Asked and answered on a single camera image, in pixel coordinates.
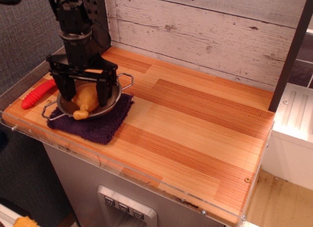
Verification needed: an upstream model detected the red handled metal spoon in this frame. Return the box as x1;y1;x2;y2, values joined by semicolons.
21;79;56;109

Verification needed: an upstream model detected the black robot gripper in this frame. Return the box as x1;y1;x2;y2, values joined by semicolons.
46;35;117;107

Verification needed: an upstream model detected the dark purple cloth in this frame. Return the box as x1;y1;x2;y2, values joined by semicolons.
47;93;134;145

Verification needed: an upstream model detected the clear acrylic table edge guard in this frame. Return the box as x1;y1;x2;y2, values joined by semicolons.
1;47;274;227

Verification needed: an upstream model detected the stainless steel bowl with handles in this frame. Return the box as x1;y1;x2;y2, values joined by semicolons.
42;73;134;121

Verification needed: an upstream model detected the grey toy fridge cabinet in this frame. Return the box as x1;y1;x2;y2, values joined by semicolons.
44;145;223;227

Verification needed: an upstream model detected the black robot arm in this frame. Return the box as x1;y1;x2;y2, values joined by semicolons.
46;0;118;107

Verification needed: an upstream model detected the dark right shelf post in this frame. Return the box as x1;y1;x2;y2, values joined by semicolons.
268;0;313;113

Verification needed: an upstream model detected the white toy sink unit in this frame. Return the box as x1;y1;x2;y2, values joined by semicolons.
262;83;313;189

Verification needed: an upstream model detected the yellow toy chicken drumstick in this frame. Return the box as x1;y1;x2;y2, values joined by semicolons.
71;83;99;120

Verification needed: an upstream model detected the orange object bottom left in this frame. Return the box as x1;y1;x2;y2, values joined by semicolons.
13;216;38;227

